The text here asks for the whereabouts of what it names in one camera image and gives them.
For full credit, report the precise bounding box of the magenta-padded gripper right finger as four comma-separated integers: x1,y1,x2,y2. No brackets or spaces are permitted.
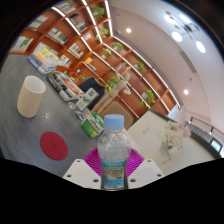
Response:
125,147,166,191

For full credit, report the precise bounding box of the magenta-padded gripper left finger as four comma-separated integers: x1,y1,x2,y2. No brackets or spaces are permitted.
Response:
62,147,102,191

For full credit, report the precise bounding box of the clear blue-capped water bottle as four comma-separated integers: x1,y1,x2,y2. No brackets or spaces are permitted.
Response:
97,113,133,191

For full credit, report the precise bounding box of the flat round red coaster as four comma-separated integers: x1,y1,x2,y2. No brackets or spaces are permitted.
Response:
39,131,69,161

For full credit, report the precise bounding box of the pink white flower bouquet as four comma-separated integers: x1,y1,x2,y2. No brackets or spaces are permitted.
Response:
156,119,193,151

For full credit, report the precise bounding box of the white green tissue box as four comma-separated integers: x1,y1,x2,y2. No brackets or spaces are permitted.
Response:
87,112,105,134

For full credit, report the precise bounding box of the beige upholstered chair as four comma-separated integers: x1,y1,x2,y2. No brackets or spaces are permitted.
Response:
91,99,134,131

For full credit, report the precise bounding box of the dark framed interior window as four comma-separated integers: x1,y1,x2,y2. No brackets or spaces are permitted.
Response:
209,138,224,158

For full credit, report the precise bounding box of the tall white green carton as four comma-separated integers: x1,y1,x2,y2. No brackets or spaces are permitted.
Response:
75,89,100,112

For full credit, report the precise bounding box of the dark magazine stack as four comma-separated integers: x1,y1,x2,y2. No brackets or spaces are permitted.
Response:
47,70,84,101

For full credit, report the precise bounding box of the cream plastic cup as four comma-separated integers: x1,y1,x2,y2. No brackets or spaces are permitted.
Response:
16,75,47,119

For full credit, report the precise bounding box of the wooden artist mannequin figure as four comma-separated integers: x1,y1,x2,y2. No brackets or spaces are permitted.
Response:
113,66,133,98

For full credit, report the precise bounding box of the ceiling air vent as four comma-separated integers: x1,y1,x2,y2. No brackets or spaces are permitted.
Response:
179,51,198,74

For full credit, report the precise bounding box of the colourful book stack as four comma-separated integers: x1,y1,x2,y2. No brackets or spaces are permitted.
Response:
28,42,73,74

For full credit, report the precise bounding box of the multi-bulb ceiling lamp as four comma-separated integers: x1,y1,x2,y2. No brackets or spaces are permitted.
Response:
164,10,207,54

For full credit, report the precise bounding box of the black track light rail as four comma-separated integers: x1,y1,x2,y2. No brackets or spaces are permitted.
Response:
188,115,224,138

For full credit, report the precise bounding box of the wooden wall shelf unit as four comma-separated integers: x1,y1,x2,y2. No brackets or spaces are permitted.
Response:
8,0,183,119

